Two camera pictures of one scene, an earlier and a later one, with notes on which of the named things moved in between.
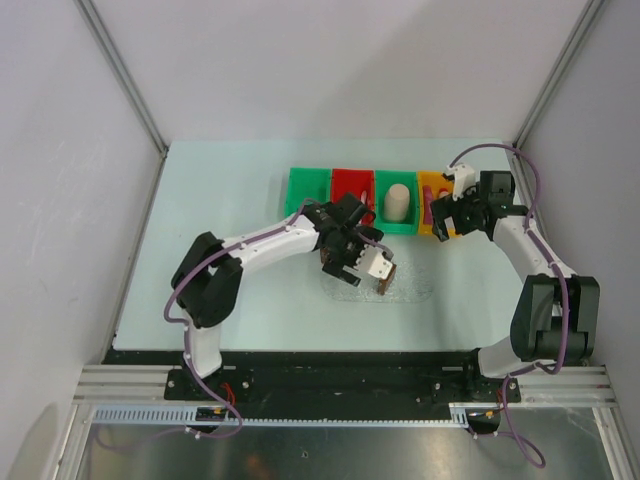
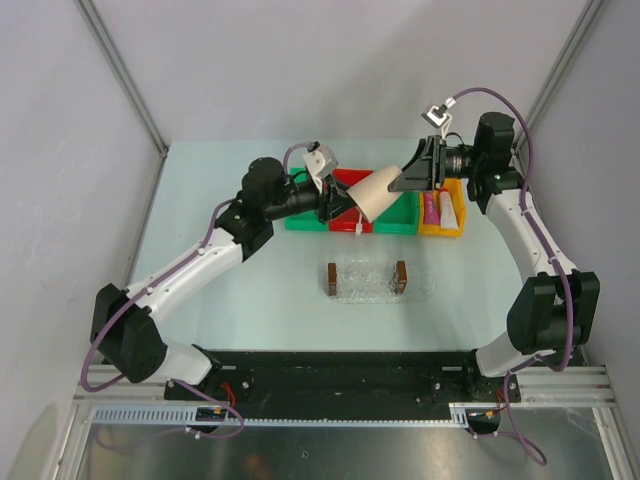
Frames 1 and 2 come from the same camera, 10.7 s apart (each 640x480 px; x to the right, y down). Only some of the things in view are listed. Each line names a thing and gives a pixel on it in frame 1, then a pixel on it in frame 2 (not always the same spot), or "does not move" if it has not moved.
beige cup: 396,203 to 372,193
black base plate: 329,379 does not move
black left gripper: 335,265 to 331,200
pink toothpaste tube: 427,204 does not move
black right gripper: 446,207 to 426,169
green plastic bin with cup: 384,180 does not move
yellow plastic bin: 436,181 does not move
